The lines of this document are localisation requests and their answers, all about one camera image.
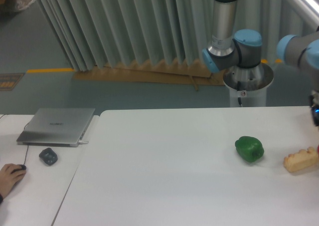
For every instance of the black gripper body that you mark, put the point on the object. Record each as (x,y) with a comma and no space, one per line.
(314,106)

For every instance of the black computer mouse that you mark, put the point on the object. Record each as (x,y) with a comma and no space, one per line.
(22,168)

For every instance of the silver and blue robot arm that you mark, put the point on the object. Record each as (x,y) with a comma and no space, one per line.
(294,49)

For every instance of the person's bare hand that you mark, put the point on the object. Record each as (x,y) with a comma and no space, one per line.
(8,180)

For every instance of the beige cake slice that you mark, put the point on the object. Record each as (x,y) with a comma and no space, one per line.
(301,160)

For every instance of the green bell pepper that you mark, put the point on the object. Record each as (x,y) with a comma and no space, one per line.
(250,149)

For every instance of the brown cardboard sheet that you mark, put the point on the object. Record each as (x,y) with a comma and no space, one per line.
(195,74)

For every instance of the pale green curtain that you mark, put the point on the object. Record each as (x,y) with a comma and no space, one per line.
(195,36)

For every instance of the white plug in laptop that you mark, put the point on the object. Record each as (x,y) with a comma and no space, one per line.
(83,142)

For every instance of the silver closed laptop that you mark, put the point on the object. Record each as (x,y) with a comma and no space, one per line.
(57,127)

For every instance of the small black controller device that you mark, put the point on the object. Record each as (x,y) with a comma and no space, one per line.
(48,156)

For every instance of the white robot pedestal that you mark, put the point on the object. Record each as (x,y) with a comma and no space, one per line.
(243,98)

